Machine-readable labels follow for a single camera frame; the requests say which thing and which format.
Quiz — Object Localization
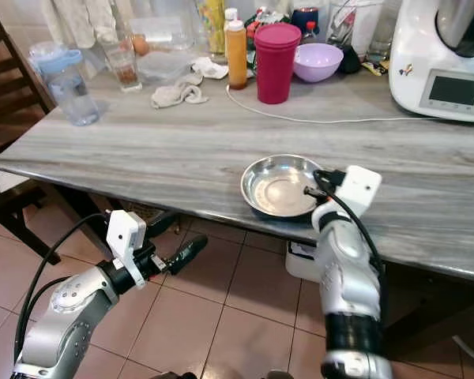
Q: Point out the purple plastic bowl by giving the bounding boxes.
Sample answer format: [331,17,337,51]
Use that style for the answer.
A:
[292,43,344,84]

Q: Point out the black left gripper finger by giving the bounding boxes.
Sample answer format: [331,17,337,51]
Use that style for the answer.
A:
[167,235,209,276]
[146,212,179,238]

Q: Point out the large clear plastic container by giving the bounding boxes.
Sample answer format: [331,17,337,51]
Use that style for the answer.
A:
[130,16,194,50]

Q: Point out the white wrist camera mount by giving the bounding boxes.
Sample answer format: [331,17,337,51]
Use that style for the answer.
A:
[312,165,382,231]
[107,210,147,289]

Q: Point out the clear bottle with blue lid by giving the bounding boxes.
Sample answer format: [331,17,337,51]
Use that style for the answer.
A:
[29,41,99,127]

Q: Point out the white kitchen appliance with screen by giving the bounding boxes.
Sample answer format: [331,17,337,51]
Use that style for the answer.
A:
[389,0,474,123]

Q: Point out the white power cable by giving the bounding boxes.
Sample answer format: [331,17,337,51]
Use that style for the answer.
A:
[225,84,431,126]

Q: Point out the stainless steel plate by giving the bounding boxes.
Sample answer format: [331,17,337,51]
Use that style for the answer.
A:
[240,154,325,220]

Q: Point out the brown egg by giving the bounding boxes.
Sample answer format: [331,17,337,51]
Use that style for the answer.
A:
[130,34,151,56]

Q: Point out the dark wood slatted chair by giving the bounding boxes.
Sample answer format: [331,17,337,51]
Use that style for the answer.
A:
[0,16,66,265]

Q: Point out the glass with brown drink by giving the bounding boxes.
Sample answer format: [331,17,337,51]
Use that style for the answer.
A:
[107,36,141,92]

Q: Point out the pale hanging towels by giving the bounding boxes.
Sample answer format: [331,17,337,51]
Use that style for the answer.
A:
[49,0,123,48]

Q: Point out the white crumpled cloth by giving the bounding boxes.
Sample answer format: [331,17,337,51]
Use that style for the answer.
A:
[190,57,230,80]

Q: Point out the white box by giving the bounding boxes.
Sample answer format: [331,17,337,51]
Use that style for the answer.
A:
[284,239,326,283]

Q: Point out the beige crumpled rag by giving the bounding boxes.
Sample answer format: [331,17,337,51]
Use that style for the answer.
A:
[151,75,210,109]

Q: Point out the clear flat food container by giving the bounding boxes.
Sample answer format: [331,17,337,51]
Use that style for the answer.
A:
[138,50,194,84]

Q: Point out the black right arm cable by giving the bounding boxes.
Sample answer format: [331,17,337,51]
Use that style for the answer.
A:
[308,171,388,301]

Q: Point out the orange sauce bottle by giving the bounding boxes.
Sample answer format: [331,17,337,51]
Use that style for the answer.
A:
[224,19,247,90]

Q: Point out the yellow patterned bottle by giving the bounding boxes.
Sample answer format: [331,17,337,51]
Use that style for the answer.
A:
[196,0,226,54]

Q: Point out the navy blue cup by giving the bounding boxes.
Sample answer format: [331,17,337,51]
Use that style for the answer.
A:
[291,6,321,36]

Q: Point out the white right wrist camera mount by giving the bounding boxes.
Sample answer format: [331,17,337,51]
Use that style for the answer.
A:
[312,165,382,231]

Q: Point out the magenta plastic tumbler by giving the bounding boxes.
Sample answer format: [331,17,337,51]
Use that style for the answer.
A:
[254,23,303,105]

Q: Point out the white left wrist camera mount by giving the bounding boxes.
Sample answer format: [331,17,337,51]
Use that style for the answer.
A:
[107,210,147,289]

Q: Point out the tall clear jar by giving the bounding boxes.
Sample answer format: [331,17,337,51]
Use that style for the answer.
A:
[328,0,384,60]

